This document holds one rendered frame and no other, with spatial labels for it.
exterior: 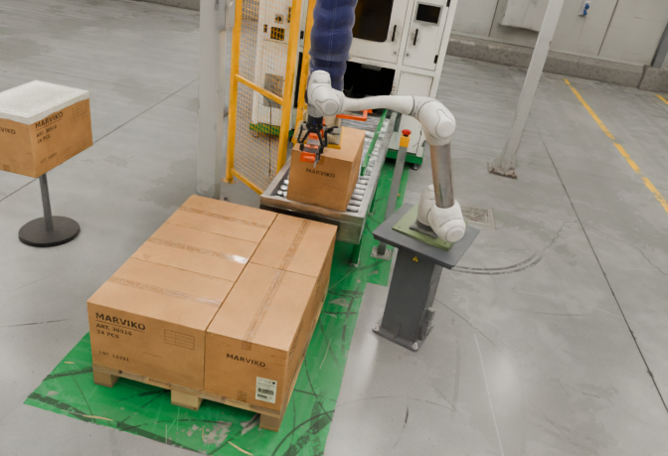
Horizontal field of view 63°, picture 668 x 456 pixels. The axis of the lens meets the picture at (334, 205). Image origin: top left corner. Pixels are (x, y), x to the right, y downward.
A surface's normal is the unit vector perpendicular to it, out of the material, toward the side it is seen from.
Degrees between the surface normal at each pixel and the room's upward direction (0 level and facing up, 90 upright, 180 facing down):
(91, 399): 0
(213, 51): 90
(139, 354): 90
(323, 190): 90
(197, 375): 90
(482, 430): 0
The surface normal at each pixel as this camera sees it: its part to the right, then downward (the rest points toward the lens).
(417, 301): -0.50, 0.36
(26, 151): -0.20, 0.44
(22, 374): 0.14, -0.87
